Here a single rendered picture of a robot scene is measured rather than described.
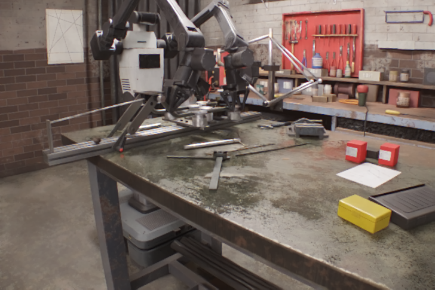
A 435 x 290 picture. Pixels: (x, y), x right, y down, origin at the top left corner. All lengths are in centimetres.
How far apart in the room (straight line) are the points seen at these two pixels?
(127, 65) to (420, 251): 155
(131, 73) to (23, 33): 208
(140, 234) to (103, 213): 52
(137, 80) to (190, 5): 258
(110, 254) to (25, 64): 264
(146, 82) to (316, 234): 139
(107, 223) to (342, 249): 95
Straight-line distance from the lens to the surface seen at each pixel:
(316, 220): 55
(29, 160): 372
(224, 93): 112
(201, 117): 103
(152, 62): 175
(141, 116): 96
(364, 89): 246
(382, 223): 55
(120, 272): 140
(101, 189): 119
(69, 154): 90
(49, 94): 366
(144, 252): 173
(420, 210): 61
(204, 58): 95
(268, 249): 50
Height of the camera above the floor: 114
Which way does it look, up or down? 12 degrees down
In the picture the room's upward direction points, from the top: straight up
